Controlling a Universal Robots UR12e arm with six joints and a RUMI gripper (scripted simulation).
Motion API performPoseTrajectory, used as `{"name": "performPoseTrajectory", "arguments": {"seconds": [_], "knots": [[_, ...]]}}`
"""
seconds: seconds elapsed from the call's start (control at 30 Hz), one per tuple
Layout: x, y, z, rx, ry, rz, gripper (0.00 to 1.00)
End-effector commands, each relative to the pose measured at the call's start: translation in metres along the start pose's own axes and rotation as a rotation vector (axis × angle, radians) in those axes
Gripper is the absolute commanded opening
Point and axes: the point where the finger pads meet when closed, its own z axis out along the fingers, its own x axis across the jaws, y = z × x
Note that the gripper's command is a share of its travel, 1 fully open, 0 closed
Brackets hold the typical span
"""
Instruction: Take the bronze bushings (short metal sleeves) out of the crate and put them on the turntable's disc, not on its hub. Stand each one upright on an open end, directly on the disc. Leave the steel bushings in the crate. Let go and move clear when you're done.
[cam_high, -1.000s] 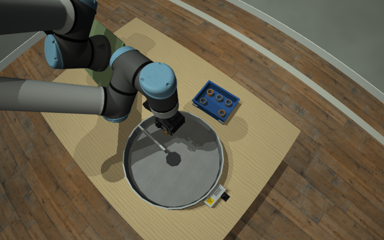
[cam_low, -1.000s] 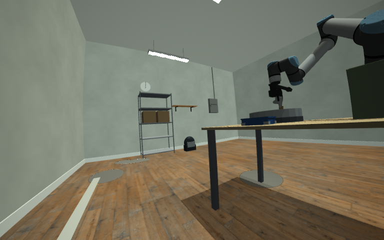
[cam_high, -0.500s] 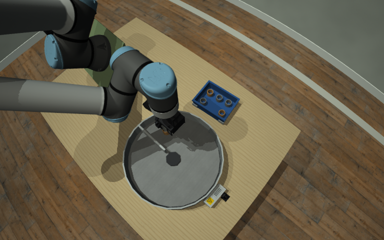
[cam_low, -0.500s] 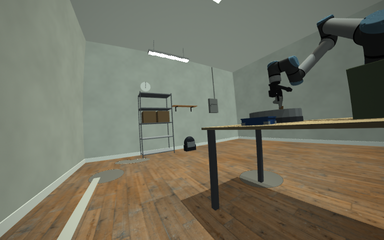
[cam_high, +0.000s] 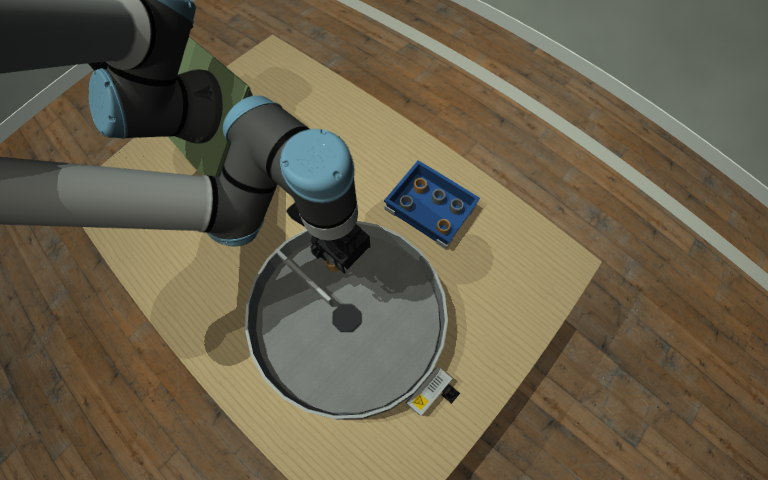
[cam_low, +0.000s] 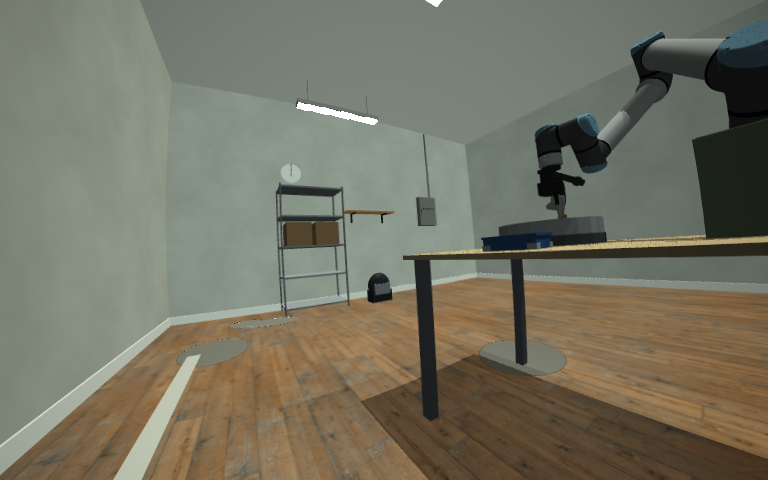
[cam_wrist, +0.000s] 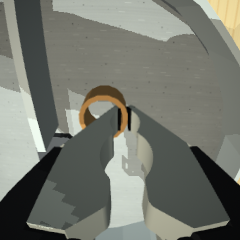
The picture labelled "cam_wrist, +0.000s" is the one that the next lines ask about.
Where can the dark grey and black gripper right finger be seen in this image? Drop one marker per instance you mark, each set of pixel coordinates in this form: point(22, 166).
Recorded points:
point(185, 192)

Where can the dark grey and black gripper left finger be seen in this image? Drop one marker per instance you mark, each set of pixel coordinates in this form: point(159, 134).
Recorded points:
point(67, 194)

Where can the bronze bushing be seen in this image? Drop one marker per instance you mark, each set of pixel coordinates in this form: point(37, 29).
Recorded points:
point(103, 92)

